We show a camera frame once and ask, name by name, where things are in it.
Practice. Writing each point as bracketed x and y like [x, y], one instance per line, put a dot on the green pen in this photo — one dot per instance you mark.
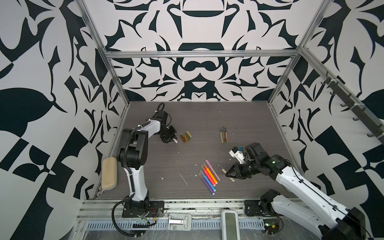
[223, 135]

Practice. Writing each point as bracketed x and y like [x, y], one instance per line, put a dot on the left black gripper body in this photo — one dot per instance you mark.
[169, 134]

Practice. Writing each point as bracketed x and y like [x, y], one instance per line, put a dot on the orange marker pen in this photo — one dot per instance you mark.
[211, 175]

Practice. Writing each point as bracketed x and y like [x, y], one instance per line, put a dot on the aluminium frame crossbar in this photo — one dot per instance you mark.
[201, 54]

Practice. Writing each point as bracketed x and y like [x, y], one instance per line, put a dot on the red marker pen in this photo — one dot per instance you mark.
[208, 175]

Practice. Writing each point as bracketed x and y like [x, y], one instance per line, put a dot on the pink cream marker pen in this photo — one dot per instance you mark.
[225, 172]

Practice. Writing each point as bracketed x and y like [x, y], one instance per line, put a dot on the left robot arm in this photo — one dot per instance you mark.
[133, 153]

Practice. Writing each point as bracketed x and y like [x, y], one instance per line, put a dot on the wall hook rail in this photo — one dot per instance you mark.
[350, 102]

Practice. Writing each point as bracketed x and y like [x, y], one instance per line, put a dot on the small circuit board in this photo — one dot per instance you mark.
[273, 226]

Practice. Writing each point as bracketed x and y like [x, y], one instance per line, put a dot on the white latch bracket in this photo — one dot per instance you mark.
[179, 222]

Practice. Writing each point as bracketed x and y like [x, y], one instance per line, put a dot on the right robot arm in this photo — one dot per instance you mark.
[323, 216]

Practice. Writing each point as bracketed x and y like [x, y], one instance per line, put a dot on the white handheld device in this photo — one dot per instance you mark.
[230, 225]

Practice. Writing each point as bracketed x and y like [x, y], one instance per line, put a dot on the purple marker pen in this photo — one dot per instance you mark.
[203, 181]

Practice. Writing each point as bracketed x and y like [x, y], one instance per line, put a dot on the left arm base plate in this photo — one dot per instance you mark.
[150, 209]

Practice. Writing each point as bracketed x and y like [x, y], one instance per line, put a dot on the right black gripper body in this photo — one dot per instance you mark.
[251, 168]

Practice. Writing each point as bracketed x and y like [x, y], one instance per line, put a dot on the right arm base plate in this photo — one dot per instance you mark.
[259, 208]

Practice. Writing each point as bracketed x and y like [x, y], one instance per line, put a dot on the beige sponge pad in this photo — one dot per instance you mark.
[109, 179]

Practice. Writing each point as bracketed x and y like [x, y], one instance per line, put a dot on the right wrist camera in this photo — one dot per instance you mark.
[237, 153]

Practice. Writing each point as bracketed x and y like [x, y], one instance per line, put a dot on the lilac marker pen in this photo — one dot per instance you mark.
[212, 169]

